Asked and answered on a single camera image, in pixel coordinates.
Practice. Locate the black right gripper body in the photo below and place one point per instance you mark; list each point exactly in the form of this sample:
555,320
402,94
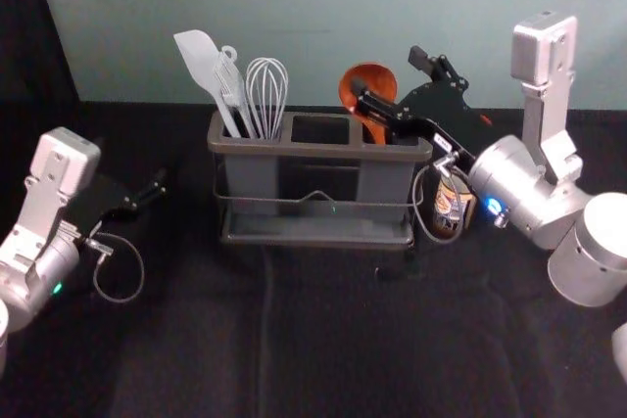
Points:
446,114

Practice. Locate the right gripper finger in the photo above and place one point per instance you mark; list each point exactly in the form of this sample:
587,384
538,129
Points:
441,68
382,107

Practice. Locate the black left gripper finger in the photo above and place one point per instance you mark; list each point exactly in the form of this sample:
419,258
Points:
147,190

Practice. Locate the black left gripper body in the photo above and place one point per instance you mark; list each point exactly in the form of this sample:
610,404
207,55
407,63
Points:
108,198

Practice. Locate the orange-brown ladle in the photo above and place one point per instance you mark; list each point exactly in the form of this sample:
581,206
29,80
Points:
374,80

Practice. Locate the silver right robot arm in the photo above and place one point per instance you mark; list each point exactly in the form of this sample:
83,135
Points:
519,183

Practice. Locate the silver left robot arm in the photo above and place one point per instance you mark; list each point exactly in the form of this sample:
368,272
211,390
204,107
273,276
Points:
49,261

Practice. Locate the brown labelled bottle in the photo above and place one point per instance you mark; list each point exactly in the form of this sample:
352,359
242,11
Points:
443,202

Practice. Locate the grey three-compartment utensil caddy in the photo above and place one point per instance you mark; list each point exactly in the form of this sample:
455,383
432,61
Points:
255,178

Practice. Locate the grey slotted turner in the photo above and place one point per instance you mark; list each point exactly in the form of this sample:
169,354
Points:
229,80

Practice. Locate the grey silicone spatula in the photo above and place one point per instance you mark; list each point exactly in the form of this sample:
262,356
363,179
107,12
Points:
196,58

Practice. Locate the black table cloth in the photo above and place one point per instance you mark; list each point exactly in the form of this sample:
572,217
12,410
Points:
313,339

